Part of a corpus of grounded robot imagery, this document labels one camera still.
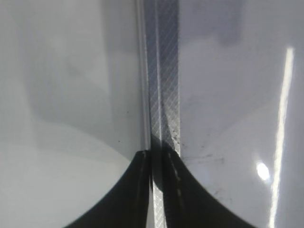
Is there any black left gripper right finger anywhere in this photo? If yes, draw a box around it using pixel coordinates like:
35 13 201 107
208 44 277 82
152 137 252 228

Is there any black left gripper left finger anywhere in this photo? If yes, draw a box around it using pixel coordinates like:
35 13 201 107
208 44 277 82
67 150 151 228

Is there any white whiteboard with grey frame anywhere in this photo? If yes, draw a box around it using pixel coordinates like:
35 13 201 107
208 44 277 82
137 0 304 228

